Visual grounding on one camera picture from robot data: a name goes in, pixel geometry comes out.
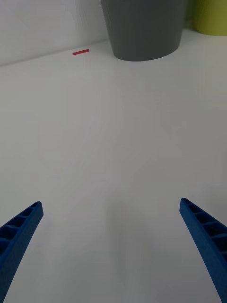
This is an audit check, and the yellow-green plastic waste bin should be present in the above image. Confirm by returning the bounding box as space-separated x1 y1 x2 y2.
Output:
192 0 227 36

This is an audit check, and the grey plastic waste bin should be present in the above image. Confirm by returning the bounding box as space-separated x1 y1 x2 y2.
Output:
100 0 186 62

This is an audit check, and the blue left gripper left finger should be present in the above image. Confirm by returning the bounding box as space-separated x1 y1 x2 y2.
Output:
0 201 44 303

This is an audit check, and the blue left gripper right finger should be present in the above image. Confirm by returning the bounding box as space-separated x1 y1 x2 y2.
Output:
179 197 227 303

